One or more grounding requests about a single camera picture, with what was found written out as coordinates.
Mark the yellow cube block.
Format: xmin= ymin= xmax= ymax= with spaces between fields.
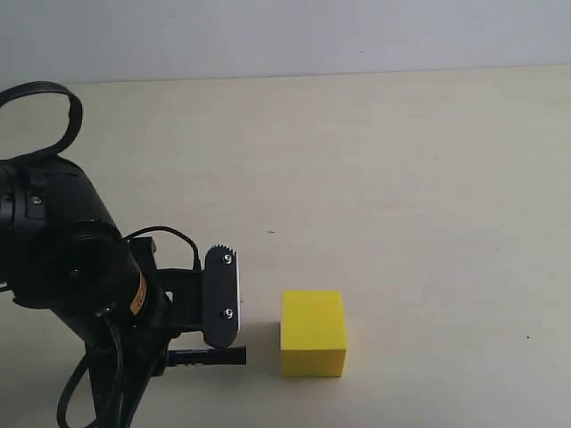
xmin=280 ymin=290 xmax=348 ymax=377

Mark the black cable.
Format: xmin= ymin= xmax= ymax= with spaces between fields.
xmin=0 ymin=80 xmax=201 ymax=428

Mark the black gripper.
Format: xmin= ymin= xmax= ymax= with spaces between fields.
xmin=84 ymin=238 xmax=203 ymax=427

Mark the black and white whiteboard marker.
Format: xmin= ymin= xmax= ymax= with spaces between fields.
xmin=165 ymin=347 xmax=247 ymax=367

